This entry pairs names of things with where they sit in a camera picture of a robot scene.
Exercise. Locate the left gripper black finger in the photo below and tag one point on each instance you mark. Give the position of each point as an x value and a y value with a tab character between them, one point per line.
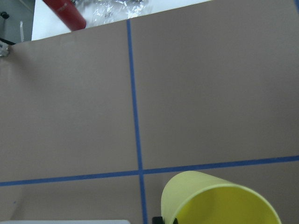
159	220

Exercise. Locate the yellow plastic cup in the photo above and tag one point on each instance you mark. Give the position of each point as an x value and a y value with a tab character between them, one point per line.
193	197

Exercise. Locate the clear plastic box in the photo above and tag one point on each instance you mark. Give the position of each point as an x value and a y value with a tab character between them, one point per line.
65	222

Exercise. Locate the clear plastic bag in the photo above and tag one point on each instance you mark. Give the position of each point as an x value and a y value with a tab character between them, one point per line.
101	12

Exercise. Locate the red cylinder bottle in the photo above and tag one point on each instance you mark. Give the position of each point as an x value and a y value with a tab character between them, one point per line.
67	13

